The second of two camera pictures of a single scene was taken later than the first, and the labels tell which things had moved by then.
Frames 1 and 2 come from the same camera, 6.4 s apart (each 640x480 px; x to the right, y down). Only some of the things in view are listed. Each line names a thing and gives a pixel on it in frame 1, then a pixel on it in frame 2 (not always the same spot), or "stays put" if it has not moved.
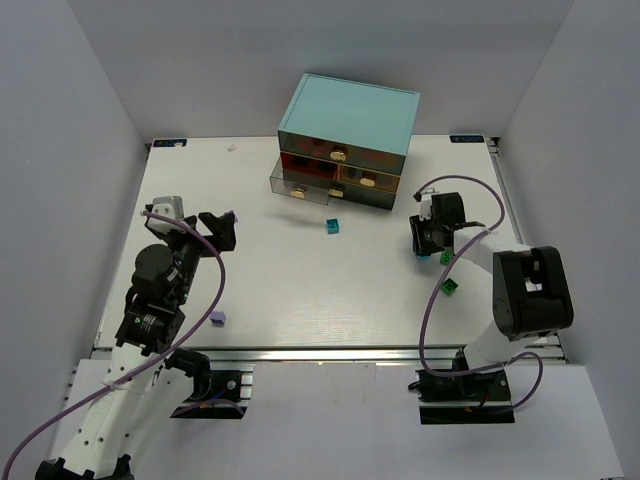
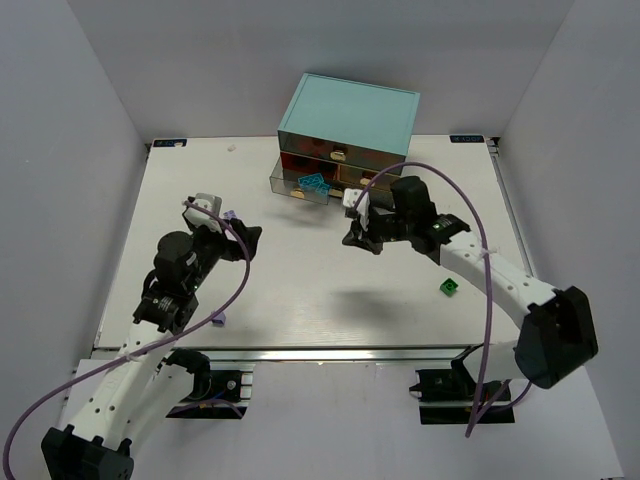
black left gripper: [208, 236] → [232, 242]
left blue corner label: [169, 142] stays put
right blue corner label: [467, 139] stays put
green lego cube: [448, 286] stays put
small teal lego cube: [332, 226] → [323, 189]
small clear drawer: [369, 178] stays put
